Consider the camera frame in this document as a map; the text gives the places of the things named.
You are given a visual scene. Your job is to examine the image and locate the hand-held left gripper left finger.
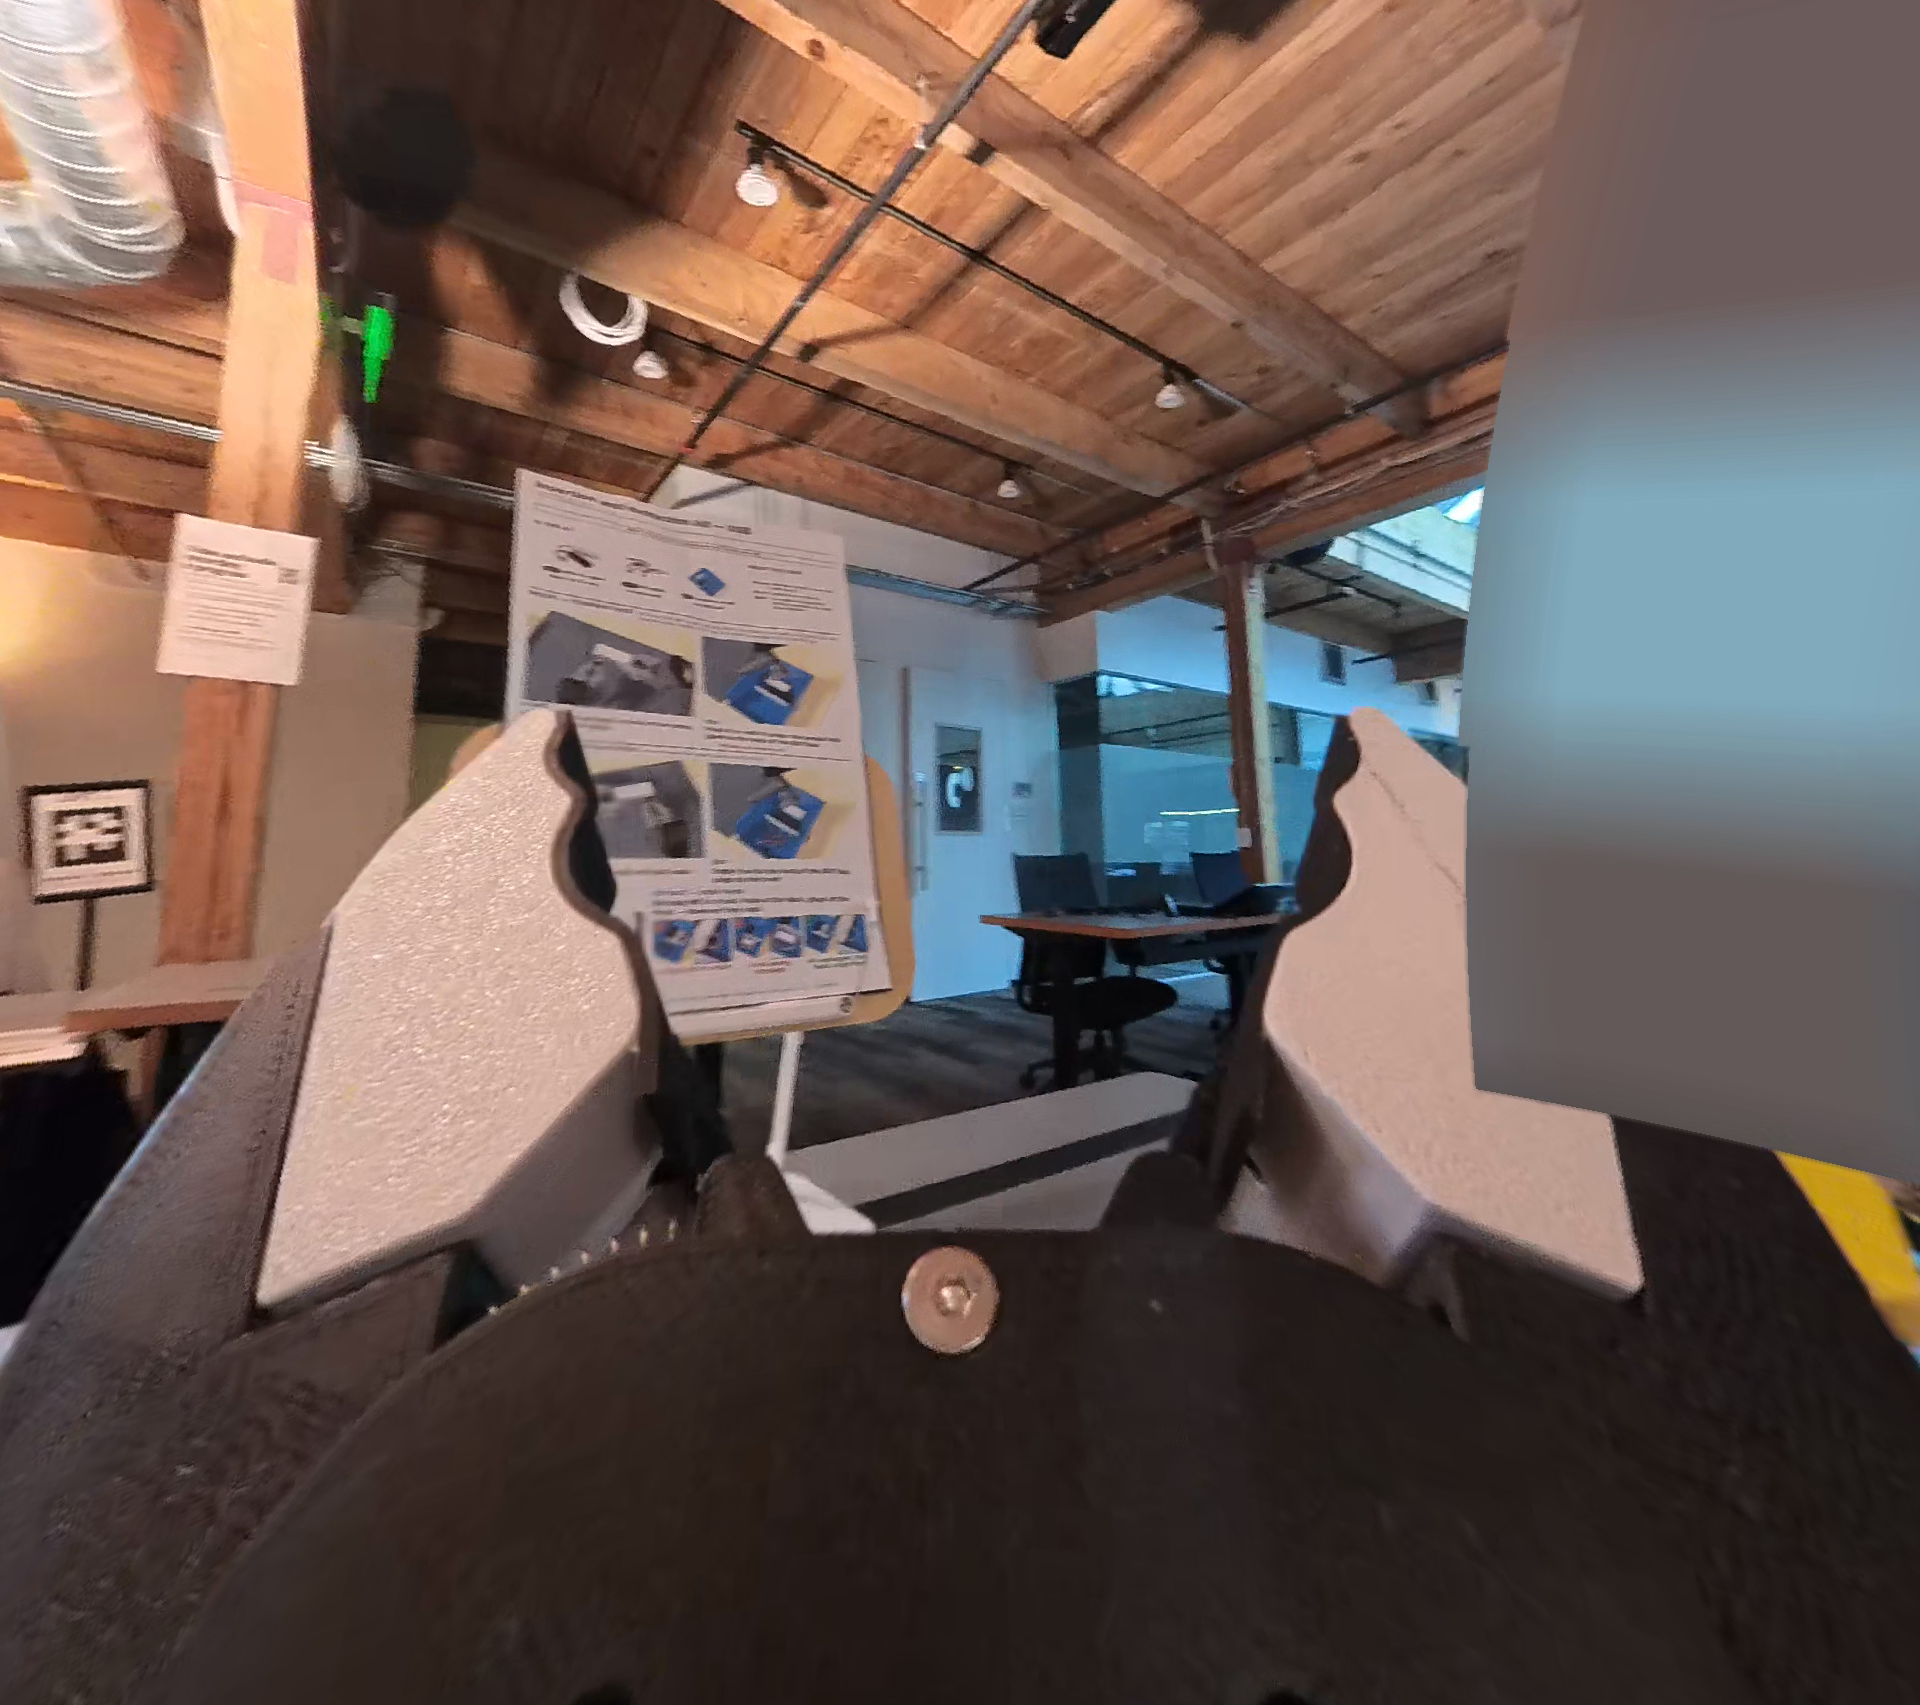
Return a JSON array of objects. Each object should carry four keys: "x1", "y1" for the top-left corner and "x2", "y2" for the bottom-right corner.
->
[{"x1": 254, "y1": 707, "x2": 708, "y2": 1314}]

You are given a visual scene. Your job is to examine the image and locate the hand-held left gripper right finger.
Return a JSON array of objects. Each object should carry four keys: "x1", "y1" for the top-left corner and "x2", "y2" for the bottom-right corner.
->
[{"x1": 1184, "y1": 707, "x2": 1644, "y2": 1302}]

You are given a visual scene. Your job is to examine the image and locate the black office chair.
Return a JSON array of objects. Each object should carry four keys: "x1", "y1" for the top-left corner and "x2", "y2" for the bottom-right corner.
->
[
  {"x1": 1011, "y1": 853, "x2": 1181, "y2": 1093},
  {"x1": 1188, "y1": 851, "x2": 1296, "y2": 1032}
]

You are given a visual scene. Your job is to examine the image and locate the wooden office table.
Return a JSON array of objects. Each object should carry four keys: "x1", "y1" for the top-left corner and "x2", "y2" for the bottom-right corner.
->
[{"x1": 982, "y1": 906, "x2": 1296, "y2": 1084}]

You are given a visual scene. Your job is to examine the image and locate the wooden desk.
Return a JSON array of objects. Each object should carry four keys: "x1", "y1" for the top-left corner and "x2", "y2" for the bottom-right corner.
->
[{"x1": 0, "y1": 958, "x2": 280, "y2": 1069}]

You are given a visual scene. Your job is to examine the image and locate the framed black-white marker tag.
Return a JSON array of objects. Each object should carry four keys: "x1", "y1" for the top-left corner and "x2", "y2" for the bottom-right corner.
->
[{"x1": 20, "y1": 778, "x2": 156, "y2": 986}]

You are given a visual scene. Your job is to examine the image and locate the white door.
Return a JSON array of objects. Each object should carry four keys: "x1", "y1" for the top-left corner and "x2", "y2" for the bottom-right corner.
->
[{"x1": 899, "y1": 666, "x2": 1051, "y2": 1005}]

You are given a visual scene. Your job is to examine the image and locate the white paper notice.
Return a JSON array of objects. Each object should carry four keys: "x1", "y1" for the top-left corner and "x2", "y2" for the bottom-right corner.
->
[{"x1": 156, "y1": 515, "x2": 320, "y2": 686}]

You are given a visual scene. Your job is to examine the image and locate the instruction poster on stand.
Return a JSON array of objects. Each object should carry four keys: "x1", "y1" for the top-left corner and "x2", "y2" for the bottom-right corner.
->
[{"x1": 502, "y1": 467, "x2": 918, "y2": 1167}]

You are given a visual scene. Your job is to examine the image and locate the yellow box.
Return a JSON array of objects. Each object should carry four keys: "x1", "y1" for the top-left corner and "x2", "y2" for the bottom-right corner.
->
[{"x1": 1776, "y1": 1151, "x2": 1920, "y2": 1355}]

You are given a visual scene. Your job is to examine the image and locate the green exit sign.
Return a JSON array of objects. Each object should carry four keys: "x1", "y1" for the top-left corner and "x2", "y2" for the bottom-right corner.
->
[{"x1": 317, "y1": 293, "x2": 399, "y2": 405}]

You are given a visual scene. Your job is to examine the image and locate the white cable coil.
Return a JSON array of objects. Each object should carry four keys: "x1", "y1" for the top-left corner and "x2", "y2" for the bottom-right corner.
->
[{"x1": 557, "y1": 272, "x2": 650, "y2": 349}]

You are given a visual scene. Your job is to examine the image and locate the silver air duct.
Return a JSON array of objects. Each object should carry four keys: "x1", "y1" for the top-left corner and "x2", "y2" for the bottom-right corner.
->
[{"x1": 0, "y1": 0, "x2": 190, "y2": 288}]

